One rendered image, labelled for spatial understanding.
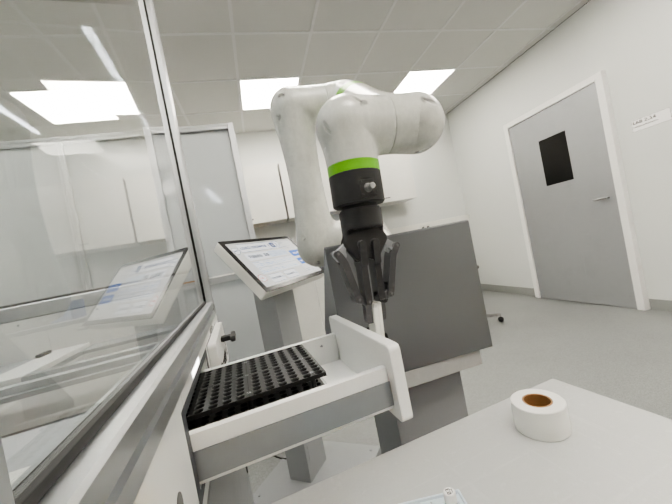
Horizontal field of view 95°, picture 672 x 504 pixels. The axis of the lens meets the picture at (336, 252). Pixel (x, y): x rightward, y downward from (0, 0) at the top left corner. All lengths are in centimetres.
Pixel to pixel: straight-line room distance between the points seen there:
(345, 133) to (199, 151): 186
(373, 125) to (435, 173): 458
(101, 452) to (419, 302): 65
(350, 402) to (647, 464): 35
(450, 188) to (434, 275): 444
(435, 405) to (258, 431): 55
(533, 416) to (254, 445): 38
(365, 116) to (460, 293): 49
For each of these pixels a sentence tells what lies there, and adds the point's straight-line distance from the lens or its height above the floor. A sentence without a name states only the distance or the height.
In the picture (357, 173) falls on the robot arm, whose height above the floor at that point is 119.
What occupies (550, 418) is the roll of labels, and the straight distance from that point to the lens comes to 56.
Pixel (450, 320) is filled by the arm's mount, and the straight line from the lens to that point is 81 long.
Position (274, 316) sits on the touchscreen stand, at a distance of 147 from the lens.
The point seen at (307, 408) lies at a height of 88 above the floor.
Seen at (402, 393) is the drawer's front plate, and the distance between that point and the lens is 48.
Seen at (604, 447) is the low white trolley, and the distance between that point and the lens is 58.
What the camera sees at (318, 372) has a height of 90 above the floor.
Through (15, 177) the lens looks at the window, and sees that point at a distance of 25.
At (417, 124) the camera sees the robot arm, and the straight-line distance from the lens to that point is 58.
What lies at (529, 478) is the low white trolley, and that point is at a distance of 51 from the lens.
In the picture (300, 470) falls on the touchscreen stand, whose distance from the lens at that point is 177.
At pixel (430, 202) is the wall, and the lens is 496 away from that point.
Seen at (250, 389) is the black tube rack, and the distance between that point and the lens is 50.
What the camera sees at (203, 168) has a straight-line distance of 229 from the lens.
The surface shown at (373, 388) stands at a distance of 48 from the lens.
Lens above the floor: 108
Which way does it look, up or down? 1 degrees down
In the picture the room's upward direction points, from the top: 11 degrees counter-clockwise
